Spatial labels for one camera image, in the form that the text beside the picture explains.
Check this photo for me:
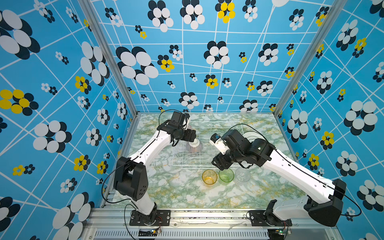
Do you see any left circuit board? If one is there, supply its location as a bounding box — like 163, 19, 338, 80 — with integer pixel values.
138, 228, 162, 237

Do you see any aluminium frame post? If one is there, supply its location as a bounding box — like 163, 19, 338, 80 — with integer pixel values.
77, 0, 139, 118
273, 0, 349, 116

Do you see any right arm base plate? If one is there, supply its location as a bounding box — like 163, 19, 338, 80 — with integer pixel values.
246, 210, 292, 227

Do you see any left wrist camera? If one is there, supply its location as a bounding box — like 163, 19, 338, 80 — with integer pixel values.
182, 114, 190, 130

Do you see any white wire dish rack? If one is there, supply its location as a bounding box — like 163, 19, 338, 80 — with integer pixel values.
172, 121, 250, 169

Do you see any right aluminium frame post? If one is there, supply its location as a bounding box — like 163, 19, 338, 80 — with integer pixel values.
273, 0, 349, 116

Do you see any left aluminium frame post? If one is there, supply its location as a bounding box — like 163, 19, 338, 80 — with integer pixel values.
77, 0, 139, 118

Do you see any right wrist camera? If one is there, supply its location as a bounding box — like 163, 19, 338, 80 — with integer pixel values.
210, 133, 229, 155

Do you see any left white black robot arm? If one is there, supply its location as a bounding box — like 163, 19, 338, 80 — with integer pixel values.
113, 111, 196, 225

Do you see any circuit board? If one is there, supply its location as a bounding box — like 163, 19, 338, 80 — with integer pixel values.
268, 229, 285, 240
138, 228, 162, 237

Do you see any aluminium front rail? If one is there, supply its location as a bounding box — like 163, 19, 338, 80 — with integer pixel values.
81, 209, 342, 240

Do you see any right circuit board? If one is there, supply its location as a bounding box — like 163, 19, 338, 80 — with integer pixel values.
268, 229, 285, 240

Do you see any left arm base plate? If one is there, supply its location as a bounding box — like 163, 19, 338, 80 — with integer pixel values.
129, 210, 171, 227

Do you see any yellow glass cup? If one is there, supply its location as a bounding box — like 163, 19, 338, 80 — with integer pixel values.
202, 170, 218, 185

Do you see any green glass cup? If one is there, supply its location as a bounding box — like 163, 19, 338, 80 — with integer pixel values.
219, 169, 235, 184

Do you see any white plate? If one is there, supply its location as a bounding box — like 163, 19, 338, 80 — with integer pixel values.
243, 132, 265, 143

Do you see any clear glass cup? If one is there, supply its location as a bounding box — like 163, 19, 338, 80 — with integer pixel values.
235, 168, 251, 184

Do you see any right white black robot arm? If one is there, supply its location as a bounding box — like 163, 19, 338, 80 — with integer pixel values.
210, 129, 347, 227

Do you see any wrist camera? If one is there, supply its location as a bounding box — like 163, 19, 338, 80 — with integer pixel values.
182, 114, 190, 130
210, 133, 229, 155

